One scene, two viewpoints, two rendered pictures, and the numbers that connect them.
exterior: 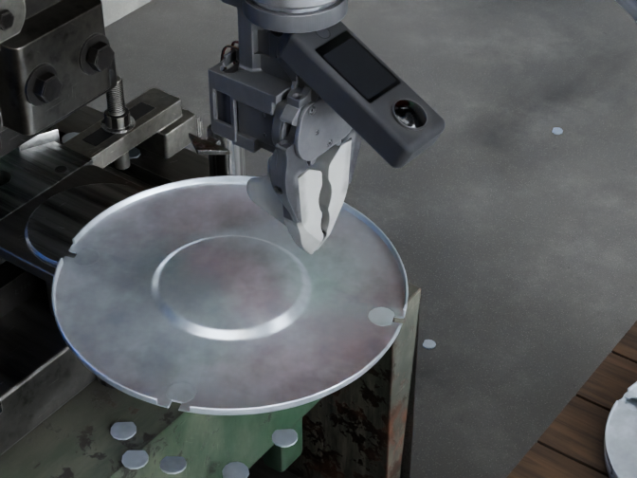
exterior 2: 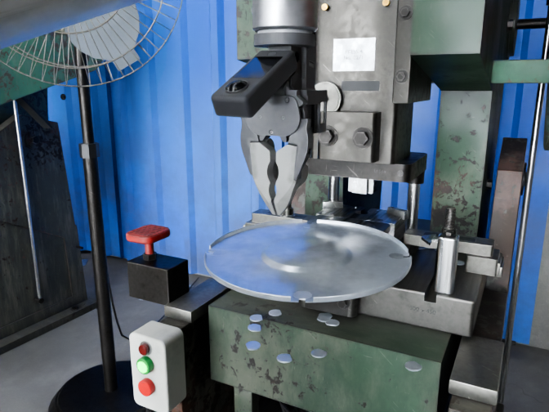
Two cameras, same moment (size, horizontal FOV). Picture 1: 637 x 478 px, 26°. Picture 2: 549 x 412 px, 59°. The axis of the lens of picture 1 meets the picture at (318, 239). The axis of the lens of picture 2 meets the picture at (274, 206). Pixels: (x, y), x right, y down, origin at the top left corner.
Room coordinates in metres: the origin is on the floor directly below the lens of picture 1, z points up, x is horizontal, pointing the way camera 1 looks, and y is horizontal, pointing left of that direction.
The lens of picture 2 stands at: (0.73, -0.57, 1.02)
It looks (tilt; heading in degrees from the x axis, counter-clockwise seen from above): 14 degrees down; 81
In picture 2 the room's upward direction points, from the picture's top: straight up
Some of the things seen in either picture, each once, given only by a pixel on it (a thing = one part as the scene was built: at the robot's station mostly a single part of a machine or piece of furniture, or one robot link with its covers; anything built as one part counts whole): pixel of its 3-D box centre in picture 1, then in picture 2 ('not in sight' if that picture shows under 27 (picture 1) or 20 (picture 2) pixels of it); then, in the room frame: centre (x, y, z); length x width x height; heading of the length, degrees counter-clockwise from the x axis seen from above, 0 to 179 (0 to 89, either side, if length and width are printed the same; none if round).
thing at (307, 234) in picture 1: (280, 202); (273, 174); (0.82, 0.03, 0.91); 0.06 x 0.03 x 0.09; 52
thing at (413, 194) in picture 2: not in sight; (413, 197); (1.14, 0.30, 0.81); 0.02 x 0.02 x 0.14
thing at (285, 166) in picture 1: (297, 164); (261, 140); (0.80, 0.02, 0.95); 0.05 x 0.02 x 0.09; 142
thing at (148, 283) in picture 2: not in sight; (160, 303); (0.65, 0.29, 0.62); 0.10 x 0.06 x 0.20; 144
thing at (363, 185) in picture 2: not in sight; (362, 182); (1.03, 0.29, 0.84); 0.05 x 0.03 x 0.04; 144
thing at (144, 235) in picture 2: not in sight; (149, 249); (0.63, 0.30, 0.72); 0.07 x 0.06 x 0.08; 54
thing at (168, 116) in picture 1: (123, 119); (453, 236); (1.17, 0.19, 0.76); 0.17 x 0.06 x 0.10; 144
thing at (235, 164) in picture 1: (227, 161); (446, 261); (1.10, 0.09, 0.75); 0.03 x 0.03 x 0.10; 54
